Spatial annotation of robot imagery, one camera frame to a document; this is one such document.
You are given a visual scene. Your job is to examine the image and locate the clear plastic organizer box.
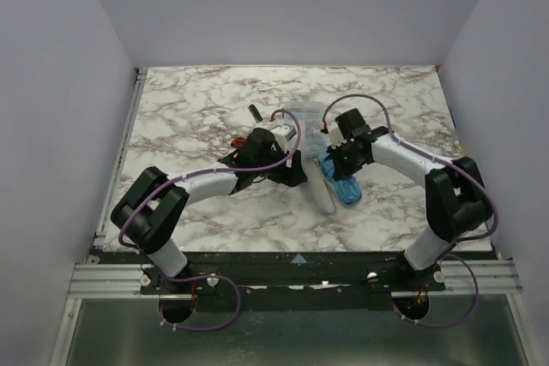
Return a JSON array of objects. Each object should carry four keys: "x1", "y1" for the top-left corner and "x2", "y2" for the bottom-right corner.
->
[{"x1": 284, "y1": 100, "x2": 326, "y2": 160}]

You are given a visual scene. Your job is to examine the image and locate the aluminium frame rail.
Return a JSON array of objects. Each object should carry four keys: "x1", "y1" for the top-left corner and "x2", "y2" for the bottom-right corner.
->
[{"x1": 68, "y1": 264, "x2": 151, "y2": 299}]

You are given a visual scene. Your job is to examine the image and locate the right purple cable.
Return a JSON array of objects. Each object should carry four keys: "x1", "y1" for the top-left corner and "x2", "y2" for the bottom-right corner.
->
[{"x1": 321, "y1": 93, "x2": 499, "y2": 327}]

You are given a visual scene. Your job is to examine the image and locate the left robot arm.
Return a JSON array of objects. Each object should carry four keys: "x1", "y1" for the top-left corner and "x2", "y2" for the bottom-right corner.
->
[{"x1": 111, "y1": 125, "x2": 306, "y2": 278}]

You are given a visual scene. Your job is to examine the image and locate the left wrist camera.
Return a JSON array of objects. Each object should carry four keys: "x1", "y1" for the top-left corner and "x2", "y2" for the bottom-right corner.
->
[{"x1": 268, "y1": 123, "x2": 297, "y2": 153}]

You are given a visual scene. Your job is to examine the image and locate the blue folding umbrella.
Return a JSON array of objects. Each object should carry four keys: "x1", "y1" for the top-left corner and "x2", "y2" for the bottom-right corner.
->
[{"x1": 318, "y1": 155, "x2": 362, "y2": 207}]

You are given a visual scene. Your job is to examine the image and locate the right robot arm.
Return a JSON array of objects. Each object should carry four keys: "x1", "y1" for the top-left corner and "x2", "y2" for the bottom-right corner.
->
[{"x1": 322, "y1": 109, "x2": 494, "y2": 272}]

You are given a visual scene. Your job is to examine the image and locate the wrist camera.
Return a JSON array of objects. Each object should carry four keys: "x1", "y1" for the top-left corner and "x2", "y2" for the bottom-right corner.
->
[
  {"x1": 324, "y1": 122, "x2": 345, "y2": 147},
  {"x1": 268, "y1": 123, "x2": 297, "y2": 153}
]

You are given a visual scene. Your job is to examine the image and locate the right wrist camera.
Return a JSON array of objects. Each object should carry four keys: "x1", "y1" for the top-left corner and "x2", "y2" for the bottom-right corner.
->
[{"x1": 324, "y1": 122, "x2": 345, "y2": 147}]

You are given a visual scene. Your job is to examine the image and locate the red black utility knife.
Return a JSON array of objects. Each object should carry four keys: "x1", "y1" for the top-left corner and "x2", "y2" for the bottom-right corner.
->
[{"x1": 231, "y1": 137, "x2": 247, "y2": 148}]

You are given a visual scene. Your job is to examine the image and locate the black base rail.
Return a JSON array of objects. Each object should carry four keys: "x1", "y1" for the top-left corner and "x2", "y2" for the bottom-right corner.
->
[{"x1": 141, "y1": 252, "x2": 445, "y2": 311}]

